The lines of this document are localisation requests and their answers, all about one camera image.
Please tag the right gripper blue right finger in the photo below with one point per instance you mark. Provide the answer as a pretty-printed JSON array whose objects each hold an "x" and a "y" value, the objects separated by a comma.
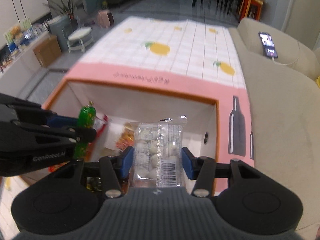
[{"x": 190, "y": 164}]

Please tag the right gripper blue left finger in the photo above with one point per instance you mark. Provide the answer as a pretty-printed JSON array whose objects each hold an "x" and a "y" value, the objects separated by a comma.
[{"x": 125, "y": 160}]

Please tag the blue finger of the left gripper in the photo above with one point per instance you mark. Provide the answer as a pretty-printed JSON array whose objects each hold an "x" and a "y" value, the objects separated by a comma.
[
  {"x": 65, "y": 135},
  {"x": 58, "y": 121}
]

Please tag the green sausage stick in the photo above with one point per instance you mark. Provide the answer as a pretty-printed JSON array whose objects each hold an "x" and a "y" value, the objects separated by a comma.
[{"x": 85, "y": 122}]

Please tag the orange peanut mix packet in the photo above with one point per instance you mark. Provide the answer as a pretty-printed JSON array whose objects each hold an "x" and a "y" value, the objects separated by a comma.
[{"x": 127, "y": 137}]

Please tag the clear tray of white balls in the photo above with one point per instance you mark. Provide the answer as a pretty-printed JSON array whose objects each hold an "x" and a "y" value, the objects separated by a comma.
[{"x": 157, "y": 158}]

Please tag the white noodle stick snack packet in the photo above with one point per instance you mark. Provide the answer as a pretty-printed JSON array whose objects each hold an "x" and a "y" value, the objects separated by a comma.
[{"x": 114, "y": 130}]

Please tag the red cartoon snack bag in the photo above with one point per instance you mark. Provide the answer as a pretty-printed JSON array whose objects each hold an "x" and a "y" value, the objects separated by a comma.
[{"x": 100, "y": 123}]

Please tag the black braised egg packet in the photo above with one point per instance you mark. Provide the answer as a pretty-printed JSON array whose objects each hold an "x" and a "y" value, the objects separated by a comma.
[{"x": 94, "y": 184}]

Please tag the smartphone on sofa arm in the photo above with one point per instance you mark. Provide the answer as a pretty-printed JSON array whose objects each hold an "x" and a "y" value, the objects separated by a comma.
[{"x": 269, "y": 49}]

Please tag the white tv cabinet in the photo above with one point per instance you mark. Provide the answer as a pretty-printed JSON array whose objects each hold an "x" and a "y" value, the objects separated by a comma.
[{"x": 22, "y": 69}]

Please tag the orange cardboard box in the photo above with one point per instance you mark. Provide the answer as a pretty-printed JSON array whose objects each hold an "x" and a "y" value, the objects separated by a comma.
[{"x": 157, "y": 121}]

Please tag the brown cardboard carton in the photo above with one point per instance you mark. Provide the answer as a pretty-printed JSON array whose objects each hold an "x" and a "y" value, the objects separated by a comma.
[{"x": 48, "y": 51}]

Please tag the white round rolling stool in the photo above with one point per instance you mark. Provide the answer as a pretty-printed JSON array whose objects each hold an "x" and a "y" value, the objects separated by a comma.
[{"x": 80, "y": 39}]

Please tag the grey planter with plant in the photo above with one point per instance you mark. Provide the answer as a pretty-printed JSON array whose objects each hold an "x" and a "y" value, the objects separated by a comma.
[{"x": 62, "y": 25}]

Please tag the beige sofa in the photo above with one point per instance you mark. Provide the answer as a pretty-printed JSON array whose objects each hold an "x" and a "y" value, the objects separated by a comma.
[{"x": 284, "y": 100}]

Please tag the pink space heater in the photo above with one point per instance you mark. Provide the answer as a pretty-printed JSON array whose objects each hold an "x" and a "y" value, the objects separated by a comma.
[{"x": 105, "y": 18}]

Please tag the yellow cushion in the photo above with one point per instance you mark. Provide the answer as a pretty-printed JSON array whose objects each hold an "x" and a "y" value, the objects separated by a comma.
[{"x": 318, "y": 81}]

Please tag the orange stool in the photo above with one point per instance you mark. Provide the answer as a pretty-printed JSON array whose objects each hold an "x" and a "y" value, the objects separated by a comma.
[{"x": 251, "y": 9}]

